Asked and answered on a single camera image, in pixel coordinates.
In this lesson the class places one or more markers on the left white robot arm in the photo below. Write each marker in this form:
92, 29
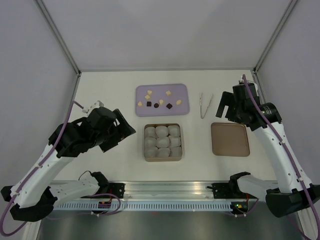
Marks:
34, 198

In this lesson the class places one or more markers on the beige box lid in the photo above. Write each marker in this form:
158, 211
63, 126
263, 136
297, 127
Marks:
229, 139

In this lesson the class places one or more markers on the white paper cup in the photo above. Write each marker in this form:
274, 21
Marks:
163, 142
161, 131
174, 141
174, 130
150, 142
150, 152
150, 132
163, 152
176, 152

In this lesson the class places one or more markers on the purple plastic tray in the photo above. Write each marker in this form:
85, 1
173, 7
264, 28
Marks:
158, 100

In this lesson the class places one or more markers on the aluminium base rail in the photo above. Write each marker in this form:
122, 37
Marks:
173, 191

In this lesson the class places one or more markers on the left aluminium frame post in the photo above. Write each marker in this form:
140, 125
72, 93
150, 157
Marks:
57, 35

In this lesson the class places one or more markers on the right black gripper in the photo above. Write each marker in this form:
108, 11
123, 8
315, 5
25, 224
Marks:
227, 99

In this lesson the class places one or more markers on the aluminium frame post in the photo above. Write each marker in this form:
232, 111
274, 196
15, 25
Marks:
57, 35
276, 32

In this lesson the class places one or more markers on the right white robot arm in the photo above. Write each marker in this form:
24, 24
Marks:
288, 195

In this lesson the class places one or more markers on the white slotted cable duct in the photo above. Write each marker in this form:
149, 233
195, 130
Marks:
150, 206

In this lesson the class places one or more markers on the right aluminium frame post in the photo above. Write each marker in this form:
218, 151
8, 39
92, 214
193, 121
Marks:
276, 32

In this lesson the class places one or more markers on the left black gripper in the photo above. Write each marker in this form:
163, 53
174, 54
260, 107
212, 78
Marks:
123, 130

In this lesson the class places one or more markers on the beige chocolate box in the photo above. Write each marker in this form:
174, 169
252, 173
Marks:
170, 159

